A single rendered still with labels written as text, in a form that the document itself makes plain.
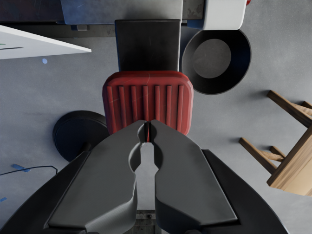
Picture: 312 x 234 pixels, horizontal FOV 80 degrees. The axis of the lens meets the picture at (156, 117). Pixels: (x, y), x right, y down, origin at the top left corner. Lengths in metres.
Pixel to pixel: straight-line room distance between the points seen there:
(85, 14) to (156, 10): 0.08
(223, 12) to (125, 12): 0.12
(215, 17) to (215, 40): 0.66
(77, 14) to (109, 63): 0.68
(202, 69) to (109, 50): 0.44
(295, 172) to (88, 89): 0.98
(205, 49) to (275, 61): 0.34
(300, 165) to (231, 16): 0.76
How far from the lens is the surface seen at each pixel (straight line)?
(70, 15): 0.27
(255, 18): 0.99
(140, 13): 0.25
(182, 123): 0.15
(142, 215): 1.49
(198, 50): 0.92
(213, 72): 0.96
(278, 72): 1.10
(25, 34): 0.54
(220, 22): 0.28
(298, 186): 1.04
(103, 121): 1.02
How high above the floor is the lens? 0.89
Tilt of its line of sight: 63 degrees down
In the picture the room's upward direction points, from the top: 178 degrees clockwise
